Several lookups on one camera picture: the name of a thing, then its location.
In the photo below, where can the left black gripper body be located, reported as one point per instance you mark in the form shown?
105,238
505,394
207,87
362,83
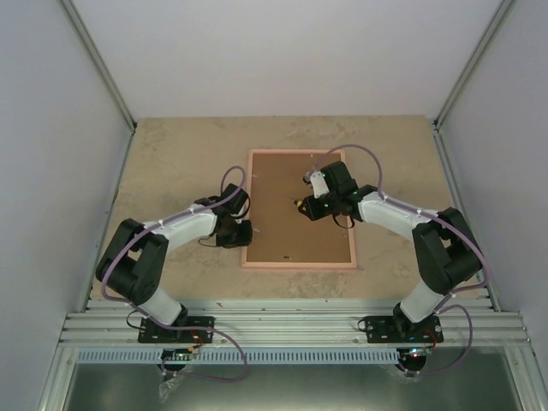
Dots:
235,237

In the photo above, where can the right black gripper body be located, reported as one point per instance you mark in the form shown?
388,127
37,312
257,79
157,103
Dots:
321,212

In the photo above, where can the yellow handled screwdriver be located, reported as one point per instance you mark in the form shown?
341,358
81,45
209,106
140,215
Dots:
294,203

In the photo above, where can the pink picture frame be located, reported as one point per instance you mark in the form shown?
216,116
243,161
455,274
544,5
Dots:
283,239

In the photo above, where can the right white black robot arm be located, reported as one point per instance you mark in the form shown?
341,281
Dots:
445,249

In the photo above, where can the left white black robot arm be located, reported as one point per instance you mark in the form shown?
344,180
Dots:
133,262

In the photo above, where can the clear plastic bag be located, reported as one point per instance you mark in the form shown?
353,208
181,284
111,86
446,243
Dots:
168,385

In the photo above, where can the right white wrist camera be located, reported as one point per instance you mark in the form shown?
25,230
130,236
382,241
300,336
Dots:
316,179

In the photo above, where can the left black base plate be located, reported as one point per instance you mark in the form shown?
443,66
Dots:
152,333

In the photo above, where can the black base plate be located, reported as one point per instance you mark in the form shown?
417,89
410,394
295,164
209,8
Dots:
152,333
393,329

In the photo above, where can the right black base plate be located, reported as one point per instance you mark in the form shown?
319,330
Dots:
393,329

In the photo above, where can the aluminium rail platform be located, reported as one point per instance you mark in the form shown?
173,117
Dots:
272,323

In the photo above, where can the light blue cable duct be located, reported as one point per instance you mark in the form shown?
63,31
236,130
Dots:
254,356

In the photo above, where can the aluminium corner post right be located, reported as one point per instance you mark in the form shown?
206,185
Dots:
486,39

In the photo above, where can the aluminium corner post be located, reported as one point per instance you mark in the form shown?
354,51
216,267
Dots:
486,39
77,23

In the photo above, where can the aluminium corner post left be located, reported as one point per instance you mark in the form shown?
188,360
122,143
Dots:
77,23

